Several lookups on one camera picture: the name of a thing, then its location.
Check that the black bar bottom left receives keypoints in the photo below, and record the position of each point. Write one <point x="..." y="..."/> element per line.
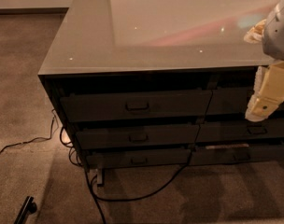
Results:
<point x="28" y="208"/>

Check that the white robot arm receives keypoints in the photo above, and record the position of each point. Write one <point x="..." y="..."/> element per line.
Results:
<point x="269" y="81"/>

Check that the dark drawer cabinet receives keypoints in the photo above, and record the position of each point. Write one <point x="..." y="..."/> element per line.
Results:
<point x="120" y="46"/>

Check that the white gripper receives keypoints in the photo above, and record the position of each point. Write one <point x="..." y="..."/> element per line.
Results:
<point x="278" y="36"/>

